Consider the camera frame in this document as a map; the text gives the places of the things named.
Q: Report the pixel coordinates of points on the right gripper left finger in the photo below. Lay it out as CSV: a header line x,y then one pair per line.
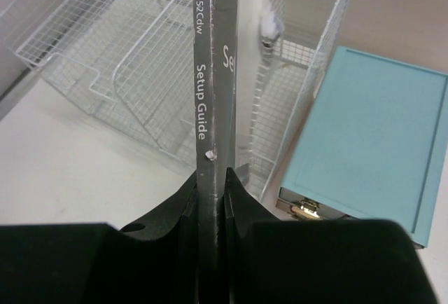
x,y
150,260

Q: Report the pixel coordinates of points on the teal wooden drawer box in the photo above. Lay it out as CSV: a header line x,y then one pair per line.
x,y
373,145

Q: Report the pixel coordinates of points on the grey setup guide booklet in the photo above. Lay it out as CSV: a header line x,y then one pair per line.
x,y
215,44

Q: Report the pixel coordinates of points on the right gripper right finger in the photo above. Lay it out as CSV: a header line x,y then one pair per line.
x,y
324,261

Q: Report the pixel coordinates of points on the white wire desk organizer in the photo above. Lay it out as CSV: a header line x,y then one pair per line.
x,y
128,63

